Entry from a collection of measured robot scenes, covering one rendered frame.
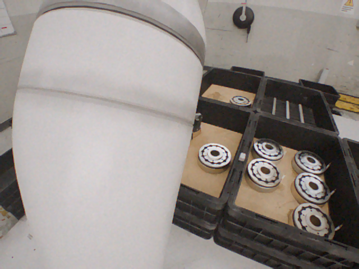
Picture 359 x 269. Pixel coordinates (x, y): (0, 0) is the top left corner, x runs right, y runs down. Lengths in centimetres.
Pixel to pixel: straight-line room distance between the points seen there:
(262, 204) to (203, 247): 21
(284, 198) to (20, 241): 82
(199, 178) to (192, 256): 22
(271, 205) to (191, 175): 24
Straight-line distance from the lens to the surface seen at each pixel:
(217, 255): 58
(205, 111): 70
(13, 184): 116
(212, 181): 52
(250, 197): 52
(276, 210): 53
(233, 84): 106
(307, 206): 54
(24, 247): 74
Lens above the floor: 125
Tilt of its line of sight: 39 degrees down
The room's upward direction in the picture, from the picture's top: straight up
